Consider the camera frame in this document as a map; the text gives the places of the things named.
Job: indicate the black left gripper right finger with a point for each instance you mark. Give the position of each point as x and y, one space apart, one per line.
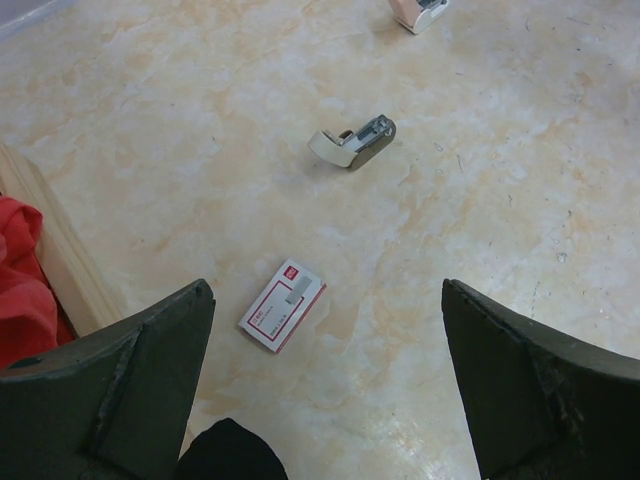
539 404

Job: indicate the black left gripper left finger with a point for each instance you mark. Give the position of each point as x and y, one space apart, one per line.
113 404

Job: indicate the black hanging garment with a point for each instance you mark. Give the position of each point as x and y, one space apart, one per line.
227 450

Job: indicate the red hanging garment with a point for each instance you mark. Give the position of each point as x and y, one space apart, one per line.
32 321

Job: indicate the red white staple box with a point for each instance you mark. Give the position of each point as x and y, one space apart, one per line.
283 304

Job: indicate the wooden clothes rack frame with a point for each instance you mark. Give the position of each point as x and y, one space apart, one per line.
76 280

